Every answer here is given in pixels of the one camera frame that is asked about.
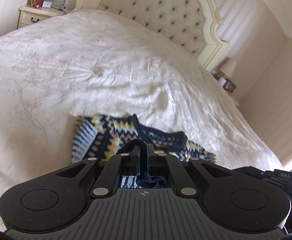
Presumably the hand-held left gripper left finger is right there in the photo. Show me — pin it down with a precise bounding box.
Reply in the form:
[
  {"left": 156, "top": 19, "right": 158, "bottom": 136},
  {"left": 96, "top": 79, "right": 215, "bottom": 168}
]
[{"left": 56, "top": 144, "right": 142, "bottom": 197}]

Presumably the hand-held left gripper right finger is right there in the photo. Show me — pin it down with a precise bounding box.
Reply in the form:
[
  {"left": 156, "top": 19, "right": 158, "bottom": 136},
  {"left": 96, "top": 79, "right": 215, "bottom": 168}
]
[{"left": 146, "top": 143, "right": 234, "bottom": 197}]

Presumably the navy yellow patterned knit sweater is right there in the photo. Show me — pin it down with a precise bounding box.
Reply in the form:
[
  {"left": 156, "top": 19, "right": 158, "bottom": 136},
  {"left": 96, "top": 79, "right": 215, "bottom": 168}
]
[{"left": 71, "top": 114, "right": 218, "bottom": 189}]

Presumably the cream floral bedspread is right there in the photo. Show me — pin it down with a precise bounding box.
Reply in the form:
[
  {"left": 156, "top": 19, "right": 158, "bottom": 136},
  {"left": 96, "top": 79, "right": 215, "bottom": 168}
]
[{"left": 0, "top": 8, "right": 284, "bottom": 233}]

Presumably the cream shade table lamp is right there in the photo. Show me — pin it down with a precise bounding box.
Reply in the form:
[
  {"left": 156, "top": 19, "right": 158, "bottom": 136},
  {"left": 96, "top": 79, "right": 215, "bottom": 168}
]
[{"left": 219, "top": 58, "right": 237, "bottom": 79}]

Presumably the cream tufted headboard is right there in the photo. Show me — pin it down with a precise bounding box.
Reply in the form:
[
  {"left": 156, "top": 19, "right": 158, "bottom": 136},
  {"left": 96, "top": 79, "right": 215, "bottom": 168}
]
[{"left": 74, "top": 0, "right": 231, "bottom": 72}]

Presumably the cream nightstand with drawer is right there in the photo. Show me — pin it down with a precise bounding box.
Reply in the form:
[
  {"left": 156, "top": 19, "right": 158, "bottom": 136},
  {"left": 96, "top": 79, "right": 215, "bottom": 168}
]
[{"left": 17, "top": 5, "right": 72, "bottom": 30}]

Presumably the dark picture frame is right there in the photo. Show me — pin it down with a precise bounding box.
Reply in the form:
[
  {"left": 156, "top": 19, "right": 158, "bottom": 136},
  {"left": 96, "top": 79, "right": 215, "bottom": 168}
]
[{"left": 223, "top": 79, "right": 237, "bottom": 93}]

